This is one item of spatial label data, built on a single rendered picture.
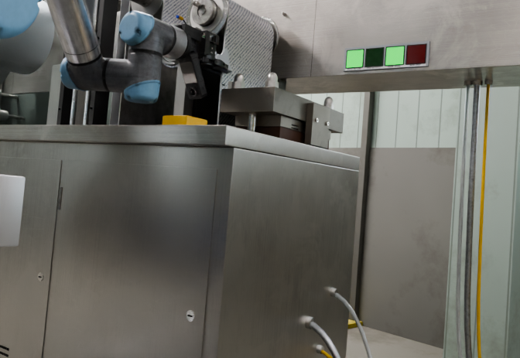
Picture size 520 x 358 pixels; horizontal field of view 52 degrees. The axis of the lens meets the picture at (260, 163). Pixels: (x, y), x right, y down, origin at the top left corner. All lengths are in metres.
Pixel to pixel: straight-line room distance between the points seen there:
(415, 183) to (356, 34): 1.72
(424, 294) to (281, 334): 2.00
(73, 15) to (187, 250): 0.52
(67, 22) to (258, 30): 0.62
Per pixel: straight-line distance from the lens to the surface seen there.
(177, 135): 1.09
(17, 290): 1.55
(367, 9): 1.64
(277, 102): 1.29
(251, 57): 1.56
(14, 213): 0.75
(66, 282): 1.38
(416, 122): 3.27
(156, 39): 1.21
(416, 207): 3.20
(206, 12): 1.48
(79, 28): 1.18
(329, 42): 1.66
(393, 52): 1.56
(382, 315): 3.36
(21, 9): 0.68
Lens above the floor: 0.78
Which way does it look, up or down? 3 degrees up
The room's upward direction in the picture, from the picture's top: 5 degrees clockwise
